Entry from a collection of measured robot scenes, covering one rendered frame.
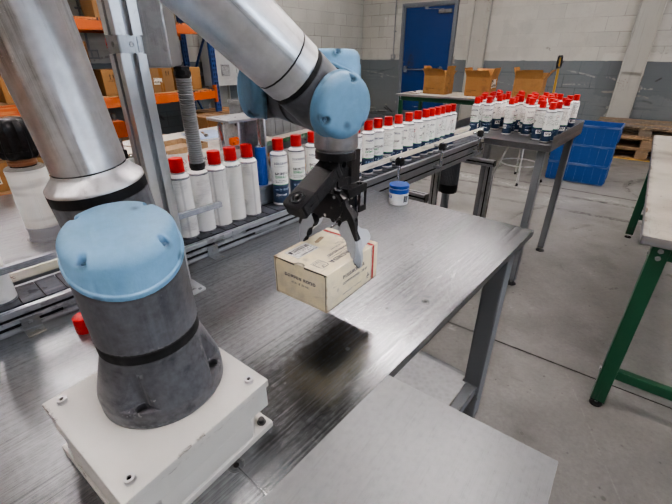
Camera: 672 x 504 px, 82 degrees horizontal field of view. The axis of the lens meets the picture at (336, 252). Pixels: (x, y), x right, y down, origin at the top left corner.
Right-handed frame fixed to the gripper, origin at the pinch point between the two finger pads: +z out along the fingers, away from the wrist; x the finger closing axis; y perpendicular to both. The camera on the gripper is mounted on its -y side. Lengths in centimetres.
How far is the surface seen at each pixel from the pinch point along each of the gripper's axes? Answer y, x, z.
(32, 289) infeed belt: -35, 49, 9
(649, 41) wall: 730, -19, -66
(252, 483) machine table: -33.2, -14.1, 13.8
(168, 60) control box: -8.8, 28.8, -33.4
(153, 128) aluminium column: -13.0, 30.4, -22.2
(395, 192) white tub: 65, 21, 7
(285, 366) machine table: -15.9, -3.3, 13.4
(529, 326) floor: 147, -23, 93
